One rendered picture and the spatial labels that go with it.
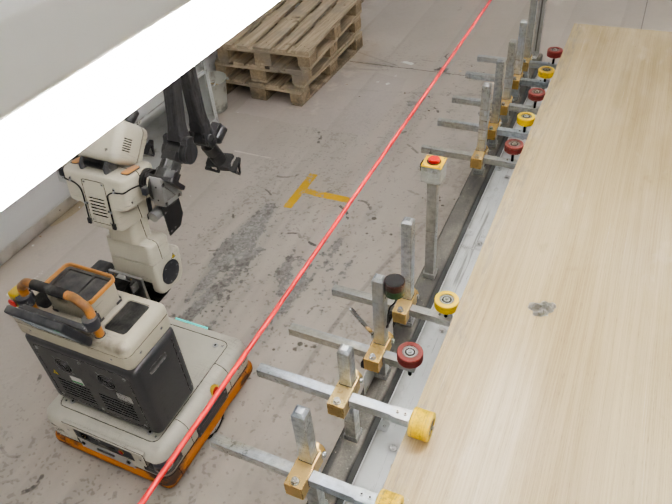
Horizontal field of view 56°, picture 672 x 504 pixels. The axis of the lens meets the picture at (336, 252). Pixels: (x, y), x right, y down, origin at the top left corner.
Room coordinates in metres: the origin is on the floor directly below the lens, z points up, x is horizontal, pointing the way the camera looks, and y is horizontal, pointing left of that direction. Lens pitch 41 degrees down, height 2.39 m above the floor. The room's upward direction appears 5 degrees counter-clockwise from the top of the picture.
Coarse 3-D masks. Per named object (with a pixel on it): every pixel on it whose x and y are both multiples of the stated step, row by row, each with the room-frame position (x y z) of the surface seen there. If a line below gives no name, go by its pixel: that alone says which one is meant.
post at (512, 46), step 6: (510, 42) 2.84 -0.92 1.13; (516, 42) 2.84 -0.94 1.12; (510, 48) 2.84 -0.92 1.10; (516, 48) 2.85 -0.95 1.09; (510, 54) 2.84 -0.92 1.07; (510, 60) 2.84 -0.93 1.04; (510, 66) 2.83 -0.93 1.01; (510, 72) 2.83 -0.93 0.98; (510, 78) 2.83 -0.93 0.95; (504, 84) 2.84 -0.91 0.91; (510, 84) 2.83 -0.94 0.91; (504, 90) 2.84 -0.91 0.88; (510, 90) 2.83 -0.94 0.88; (504, 96) 2.84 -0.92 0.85; (510, 96) 2.85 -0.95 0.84
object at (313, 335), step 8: (288, 328) 1.40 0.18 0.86; (296, 328) 1.40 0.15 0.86; (304, 328) 1.39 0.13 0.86; (296, 336) 1.39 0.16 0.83; (304, 336) 1.37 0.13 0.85; (312, 336) 1.36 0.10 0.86; (320, 336) 1.35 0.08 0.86; (328, 336) 1.35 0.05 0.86; (336, 336) 1.35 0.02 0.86; (328, 344) 1.33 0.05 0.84; (336, 344) 1.32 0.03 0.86; (352, 344) 1.31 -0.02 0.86; (360, 344) 1.30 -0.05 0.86; (360, 352) 1.28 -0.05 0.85; (392, 352) 1.26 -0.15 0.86; (384, 360) 1.24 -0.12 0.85; (392, 360) 1.23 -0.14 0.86; (400, 368) 1.21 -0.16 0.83
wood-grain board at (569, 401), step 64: (576, 64) 3.00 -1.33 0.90; (640, 64) 2.94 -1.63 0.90; (576, 128) 2.39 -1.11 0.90; (640, 128) 2.34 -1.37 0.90; (512, 192) 1.97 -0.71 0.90; (576, 192) 1.93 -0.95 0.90; (640, 192) 1.89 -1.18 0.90; (512, 256) 1.60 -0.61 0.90; (576, 256) 1.57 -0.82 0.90; (640, 256) 1.54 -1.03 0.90; (512, 320) 1.31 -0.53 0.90; (576, 320) 1.28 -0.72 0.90; (640, 320) 1.26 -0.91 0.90; (448, 384) 1.09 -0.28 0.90; (512, 384) 1.07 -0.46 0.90; (576, 384) 1.05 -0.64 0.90; (640, 384) 1.03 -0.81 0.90; (448, 448) 0.89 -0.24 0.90; (512, 448) 0.87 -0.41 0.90; (576, 448) 0.85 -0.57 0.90; (640, 448) 0.84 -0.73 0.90
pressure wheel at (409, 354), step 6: (408, 342) 1.25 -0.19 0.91; (414, 342) 1.25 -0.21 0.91; (402, 348) 1.23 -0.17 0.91; (408, 348) 1.23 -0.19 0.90; (414, 348) 1.23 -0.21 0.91; (420, 348) 1.23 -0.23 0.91; (402, 354) 1.21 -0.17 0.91; (408, 354) 1.21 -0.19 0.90; (414, 354) 1.21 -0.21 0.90; (420, 354) 1.20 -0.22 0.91; (402, 360) 1.19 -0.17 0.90; (408, 360) 1.18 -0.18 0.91; (414, 360) 1.18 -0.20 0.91; (420, 360) 1.19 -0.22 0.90; (402, 366) 1.19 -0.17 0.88; (408, 366) 1.18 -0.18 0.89; (414, 366) 1.18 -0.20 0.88; (408, 372) 1.21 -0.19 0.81
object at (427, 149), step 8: (424, 144) 2.51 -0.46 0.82; (424, 152) 2.48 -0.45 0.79; (432, 152) 2.46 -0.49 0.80; (440, 152) 2.44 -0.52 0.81; (448, 152) 2.42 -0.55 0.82; (456, 152) 2.41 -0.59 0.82; (464, 152) 2.41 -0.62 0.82; (472, 152) 2.40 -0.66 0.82; (488, 160) 2.34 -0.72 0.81; (496, 160) 2.32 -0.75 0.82; (504, 160) 2.31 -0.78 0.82; (512, 168) 2.29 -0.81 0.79
